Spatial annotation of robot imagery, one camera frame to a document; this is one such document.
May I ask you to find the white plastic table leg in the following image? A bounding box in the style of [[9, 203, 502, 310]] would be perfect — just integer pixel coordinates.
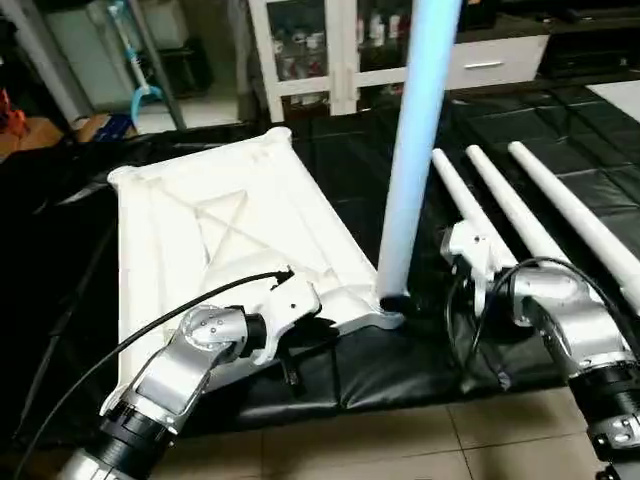
[[508, 141, 640, 313], [431, 148, 506, 241], [466, 145, 571, 266], [374, 0, 465, 313]]

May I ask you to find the white plastic table top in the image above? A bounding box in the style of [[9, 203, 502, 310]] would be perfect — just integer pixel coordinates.
[[107, 126, 404, 413]]

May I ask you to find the black work mat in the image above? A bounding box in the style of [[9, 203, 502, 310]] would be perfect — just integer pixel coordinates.
[[0, 85, 640, 441]]

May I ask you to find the white drawer unit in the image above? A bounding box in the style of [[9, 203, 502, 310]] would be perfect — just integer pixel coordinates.
[[445, 28, 553, 93]]

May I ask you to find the white glass-door cabinet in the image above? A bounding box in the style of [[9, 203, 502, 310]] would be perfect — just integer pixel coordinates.
[[246, 0, 461, 123]]

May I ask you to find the blue and yellow box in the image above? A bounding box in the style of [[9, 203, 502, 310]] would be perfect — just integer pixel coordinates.
[[75, 113, 136, 143]]

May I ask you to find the brown wooden desk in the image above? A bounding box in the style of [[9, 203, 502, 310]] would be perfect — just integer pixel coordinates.
[[0, 115, 63, 161]]

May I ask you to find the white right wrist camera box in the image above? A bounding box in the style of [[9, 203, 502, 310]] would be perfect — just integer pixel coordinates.
[[440, 220, 519, 319]]

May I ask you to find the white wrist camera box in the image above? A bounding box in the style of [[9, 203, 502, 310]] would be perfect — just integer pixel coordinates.
[[440, 220, 519, 319], [245, 275, 323, 367]]

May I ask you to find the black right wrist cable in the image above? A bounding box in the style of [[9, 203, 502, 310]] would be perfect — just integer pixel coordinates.
[[444, 256, 640, 391]]

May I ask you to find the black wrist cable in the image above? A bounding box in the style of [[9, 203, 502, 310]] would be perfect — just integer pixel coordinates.
[[444, 256, 640, 391], [12, 268, 295, 480]]

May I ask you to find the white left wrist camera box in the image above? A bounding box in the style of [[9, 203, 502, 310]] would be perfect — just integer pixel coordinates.
[[245, 275, 323, 367]]

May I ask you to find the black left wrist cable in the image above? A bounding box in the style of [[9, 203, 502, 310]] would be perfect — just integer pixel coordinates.
[[12, 268, 295, 480]]

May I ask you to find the teal long-handled dustpan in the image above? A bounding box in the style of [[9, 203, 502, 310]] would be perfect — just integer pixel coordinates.
[[115, 0, 166, 119]]

